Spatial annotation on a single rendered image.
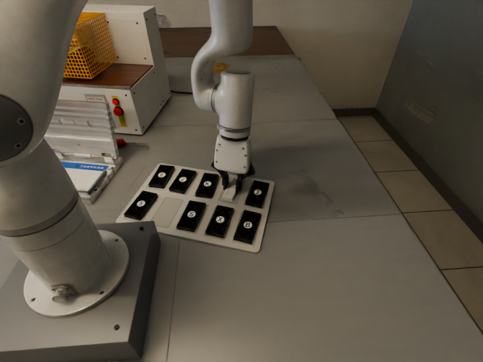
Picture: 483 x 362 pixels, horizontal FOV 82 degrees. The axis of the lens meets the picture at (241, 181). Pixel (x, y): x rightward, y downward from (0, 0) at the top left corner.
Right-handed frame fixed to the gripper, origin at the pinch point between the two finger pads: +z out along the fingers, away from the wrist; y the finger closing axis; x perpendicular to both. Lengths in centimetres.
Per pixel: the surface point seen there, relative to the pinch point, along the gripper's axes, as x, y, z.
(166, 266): -27.3, -7.4, 9.6
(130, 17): 34, -52, -40
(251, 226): -12.4, 9.6, 4.2
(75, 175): -9, -50, 3
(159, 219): -16.0, -15.7, 6.2
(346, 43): 227, 35, -29
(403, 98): 218, 94, 11
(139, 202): -13.3, -23.5, 4.4
